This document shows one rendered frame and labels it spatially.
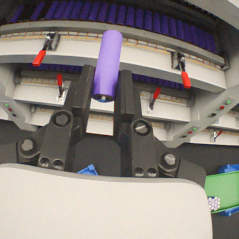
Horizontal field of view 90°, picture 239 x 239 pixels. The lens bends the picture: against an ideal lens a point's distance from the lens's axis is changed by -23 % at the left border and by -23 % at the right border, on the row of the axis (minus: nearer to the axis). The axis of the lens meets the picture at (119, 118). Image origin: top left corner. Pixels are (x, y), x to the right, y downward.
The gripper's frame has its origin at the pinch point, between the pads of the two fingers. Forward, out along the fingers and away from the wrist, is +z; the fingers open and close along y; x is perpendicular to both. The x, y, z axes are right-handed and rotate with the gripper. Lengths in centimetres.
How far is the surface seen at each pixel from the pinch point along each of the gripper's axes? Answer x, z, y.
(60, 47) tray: -7.6, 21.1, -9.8
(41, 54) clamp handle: -6.3, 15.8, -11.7
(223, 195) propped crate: -55, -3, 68
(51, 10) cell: -1.2, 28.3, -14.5
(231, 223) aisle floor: -64, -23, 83
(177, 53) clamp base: -4.7, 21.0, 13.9
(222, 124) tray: -27, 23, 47
